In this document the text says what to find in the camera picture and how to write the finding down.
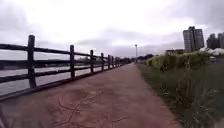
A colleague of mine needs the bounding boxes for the tall pale pole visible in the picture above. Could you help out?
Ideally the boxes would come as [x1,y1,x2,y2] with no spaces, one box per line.
[134,43,139,63]

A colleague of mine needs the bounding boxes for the reddish brown paved path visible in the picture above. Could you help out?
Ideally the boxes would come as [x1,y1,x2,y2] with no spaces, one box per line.
[0,62,184,128]

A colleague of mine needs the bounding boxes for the dark far riverbank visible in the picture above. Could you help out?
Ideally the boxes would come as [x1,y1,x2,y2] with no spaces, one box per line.
[0,57,101,70]

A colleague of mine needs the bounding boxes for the low building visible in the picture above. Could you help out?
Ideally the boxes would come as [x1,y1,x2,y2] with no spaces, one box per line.
[164,48,185,56]

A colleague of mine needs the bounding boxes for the grey river water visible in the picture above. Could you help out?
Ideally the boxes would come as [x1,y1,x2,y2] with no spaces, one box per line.
[0,64,111,97]

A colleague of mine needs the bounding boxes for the green bushes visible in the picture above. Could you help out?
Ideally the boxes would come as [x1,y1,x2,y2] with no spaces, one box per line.
[145,50,212,73]

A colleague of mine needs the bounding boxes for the green grass verge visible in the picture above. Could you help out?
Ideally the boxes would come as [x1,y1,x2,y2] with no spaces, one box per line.
[136,61,224,128]

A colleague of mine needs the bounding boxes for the tall grey building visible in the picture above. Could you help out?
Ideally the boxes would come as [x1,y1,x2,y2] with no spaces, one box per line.
[182,25,205,53]

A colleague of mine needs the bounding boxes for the white canopy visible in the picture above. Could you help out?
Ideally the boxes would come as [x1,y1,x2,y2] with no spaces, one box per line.
[198,46,224,57]

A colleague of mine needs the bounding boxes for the group of tall buildings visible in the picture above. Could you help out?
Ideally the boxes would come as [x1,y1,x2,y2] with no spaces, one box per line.
[206,31,224,51]

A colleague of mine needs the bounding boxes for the dark wooden rail fence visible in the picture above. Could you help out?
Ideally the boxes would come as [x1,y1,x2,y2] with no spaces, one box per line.
[0,34,132,102]

